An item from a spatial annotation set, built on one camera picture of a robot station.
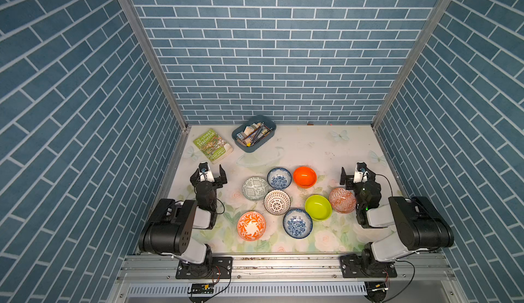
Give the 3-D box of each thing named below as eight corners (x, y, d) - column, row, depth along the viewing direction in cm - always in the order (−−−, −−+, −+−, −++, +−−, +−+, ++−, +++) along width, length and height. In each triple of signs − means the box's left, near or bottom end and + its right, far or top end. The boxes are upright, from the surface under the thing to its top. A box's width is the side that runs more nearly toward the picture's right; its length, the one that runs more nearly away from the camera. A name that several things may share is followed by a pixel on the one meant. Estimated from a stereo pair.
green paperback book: (192, 144, 113) (191, 140, 111) (212, 131, 119) (211, 128, 117) (214, 165, 104) (212, 162, 102) (233, 150, 110) (233, 147, 108)
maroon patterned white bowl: (263, 215, 88) (263, 211, 84) (264, 194, 94) (264, 189, 90) (290, 215, 88) (291, 211, 84) (289, 194, 94) (290, 190, 90)
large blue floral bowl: (283, 239, 82) (283, 235, 78) (282, 212, 89) (282, 208, 85) (312, 239, 82) (314, 235, 78) (309, 212, 89) (311, 208, 85)
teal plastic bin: (227, 140, 115) (226, 135, 112) (257, 117, 128) (256, 111, 124) (250, 155, 108) (249, 150, 105) (278, 130, 121) (278, 124, 117)
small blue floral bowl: (267, 188, 96) (266, 184, 93) (267, 172, 102) (267, 167, 99) (291, 188, 96) (292, 184, 93) (290, 172, 102) (291, 167, 99)
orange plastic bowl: (294, 188, 96) (294, 184, 93) (292, 170, 103) (293, 166, 100) (316, 188, 96) (318, 184, 93) (313, 171, 103) (315, 166, 100)
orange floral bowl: (237, 241, 81) (235, 238, 78) (239, 214, 88) (238, 211, 85) (266, 241, 81) (266, 238, 78) (266, 214, 88) (266, 211, 85)
